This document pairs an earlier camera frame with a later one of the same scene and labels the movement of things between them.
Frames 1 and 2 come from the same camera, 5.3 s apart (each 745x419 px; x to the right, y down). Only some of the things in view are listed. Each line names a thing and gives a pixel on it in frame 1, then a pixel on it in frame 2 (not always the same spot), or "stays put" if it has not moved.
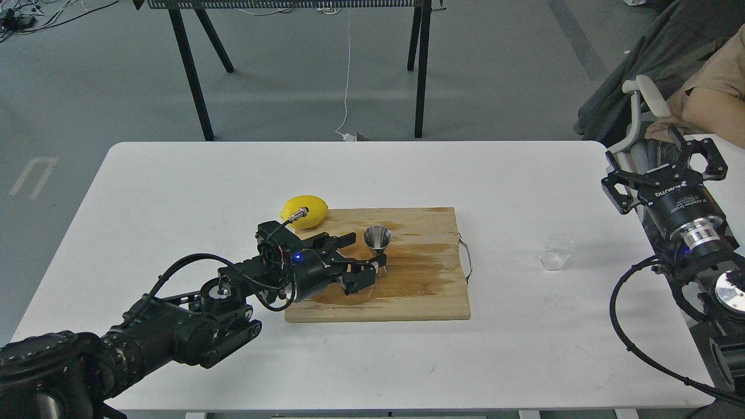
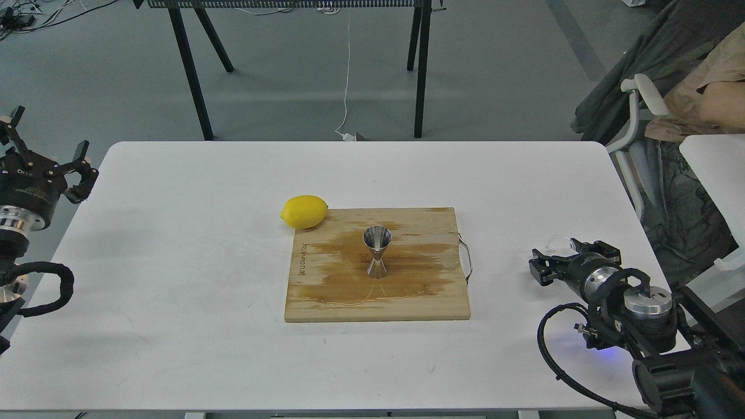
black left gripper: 284,258 to 31,186
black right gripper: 688,220 to 590,273
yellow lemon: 318,210 stays put
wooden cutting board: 424,278 stays put
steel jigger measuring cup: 377,237 stays put
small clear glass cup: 559,248 stays put
